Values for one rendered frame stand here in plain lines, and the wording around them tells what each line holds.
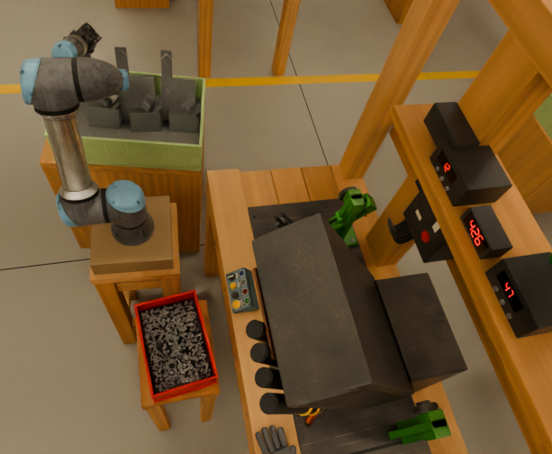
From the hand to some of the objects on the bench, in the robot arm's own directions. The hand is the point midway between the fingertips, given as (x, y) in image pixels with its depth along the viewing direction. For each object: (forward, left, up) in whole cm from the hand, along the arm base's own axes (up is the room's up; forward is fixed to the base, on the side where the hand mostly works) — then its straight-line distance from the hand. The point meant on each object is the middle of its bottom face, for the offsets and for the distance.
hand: (88, 37), depth 171 cm
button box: (+66, -92, -33) cm, 118 cm away
